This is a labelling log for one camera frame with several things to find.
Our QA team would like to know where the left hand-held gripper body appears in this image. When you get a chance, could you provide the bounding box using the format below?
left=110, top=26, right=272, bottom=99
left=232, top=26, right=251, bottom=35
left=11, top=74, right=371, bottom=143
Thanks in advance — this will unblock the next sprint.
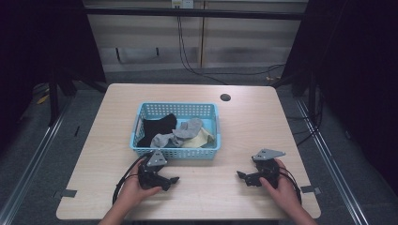
left=137, top=149, right=169, bottom=191

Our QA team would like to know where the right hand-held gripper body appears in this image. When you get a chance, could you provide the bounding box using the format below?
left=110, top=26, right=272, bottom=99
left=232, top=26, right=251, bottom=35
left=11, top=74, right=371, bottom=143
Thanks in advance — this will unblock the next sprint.
left=251, top=148, right=286, bottom=189

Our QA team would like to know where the person's left hand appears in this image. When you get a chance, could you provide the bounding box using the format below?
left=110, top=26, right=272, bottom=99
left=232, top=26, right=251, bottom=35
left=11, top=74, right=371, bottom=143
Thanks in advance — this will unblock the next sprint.
left=119, top=158, right=164, bottom=208

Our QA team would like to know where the person's right hand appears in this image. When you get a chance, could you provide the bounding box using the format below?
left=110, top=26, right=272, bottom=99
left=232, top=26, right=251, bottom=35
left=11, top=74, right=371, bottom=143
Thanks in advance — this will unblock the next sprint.
left=259, top=157, right=302, bottom=214

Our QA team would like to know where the light blue plastic basket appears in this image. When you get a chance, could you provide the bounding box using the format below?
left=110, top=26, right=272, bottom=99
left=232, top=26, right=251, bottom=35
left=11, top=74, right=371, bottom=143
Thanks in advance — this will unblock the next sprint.
left=129, top=101, right=222, bottom=161

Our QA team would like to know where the grey sock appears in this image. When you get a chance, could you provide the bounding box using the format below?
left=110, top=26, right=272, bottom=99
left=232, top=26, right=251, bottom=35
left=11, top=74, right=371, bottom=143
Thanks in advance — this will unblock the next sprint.
left=149, top=132, right=185, bottom=149
left=172, top=117, right=205, bottom=141

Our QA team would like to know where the pale yellow sock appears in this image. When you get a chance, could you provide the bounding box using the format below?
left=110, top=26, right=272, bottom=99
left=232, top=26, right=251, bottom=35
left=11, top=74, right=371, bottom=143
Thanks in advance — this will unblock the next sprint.
left=181, top=127, right=216, bottom=149

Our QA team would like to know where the black sock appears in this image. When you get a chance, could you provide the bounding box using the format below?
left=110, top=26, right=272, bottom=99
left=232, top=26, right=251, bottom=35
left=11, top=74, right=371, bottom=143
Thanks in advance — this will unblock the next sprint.
left=136, top=112, right=178, bottom=148

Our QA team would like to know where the grey tape strip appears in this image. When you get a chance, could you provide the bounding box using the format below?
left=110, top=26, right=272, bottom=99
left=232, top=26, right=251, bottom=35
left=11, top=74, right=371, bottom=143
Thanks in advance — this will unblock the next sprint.
left=300, top=185, right=322, bottom=195
left=52, top=188, right=78, bottom=200

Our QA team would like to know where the black metal stand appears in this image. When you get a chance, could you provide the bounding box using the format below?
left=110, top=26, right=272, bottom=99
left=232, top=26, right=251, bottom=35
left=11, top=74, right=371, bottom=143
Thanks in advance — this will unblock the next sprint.
left=268, top=69, right=327, bottom=129
left=46, top=67, right=109, bottom=128

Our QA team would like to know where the black curtain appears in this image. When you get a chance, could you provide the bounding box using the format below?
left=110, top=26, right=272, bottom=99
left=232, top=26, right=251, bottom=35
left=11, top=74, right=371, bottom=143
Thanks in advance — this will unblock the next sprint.
left=281, top=0, right=398, bottom=195
left=0, top=0, right=107, bottom=151

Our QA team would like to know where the black horizontal metal bar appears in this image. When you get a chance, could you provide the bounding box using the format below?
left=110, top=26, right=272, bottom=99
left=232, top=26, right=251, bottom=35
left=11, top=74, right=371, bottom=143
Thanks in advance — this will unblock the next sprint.
left=84, top=7, right=307, bottom=22

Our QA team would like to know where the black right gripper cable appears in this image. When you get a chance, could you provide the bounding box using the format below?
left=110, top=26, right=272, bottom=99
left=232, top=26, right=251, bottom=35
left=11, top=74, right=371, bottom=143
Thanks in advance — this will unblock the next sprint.
left=278, top=166, right=303, bottom=204

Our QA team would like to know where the metal floor rail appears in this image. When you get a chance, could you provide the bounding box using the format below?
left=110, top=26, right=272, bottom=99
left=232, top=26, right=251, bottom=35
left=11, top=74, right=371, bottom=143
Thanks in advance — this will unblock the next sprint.
left=0, top=97, right=74, bottom=225
left=295, top=98, right=372, bottom=225

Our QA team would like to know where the black wall cable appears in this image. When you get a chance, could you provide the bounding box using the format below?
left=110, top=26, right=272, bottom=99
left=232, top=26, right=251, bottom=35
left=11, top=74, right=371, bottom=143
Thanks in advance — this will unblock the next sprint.
left=176, top=15, right=286, bottom=86

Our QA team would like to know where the white wall power outlet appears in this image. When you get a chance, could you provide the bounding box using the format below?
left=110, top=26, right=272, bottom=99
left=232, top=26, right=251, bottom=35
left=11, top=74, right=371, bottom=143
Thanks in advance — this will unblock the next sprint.
left=171, top=0, right=195, bottom=9

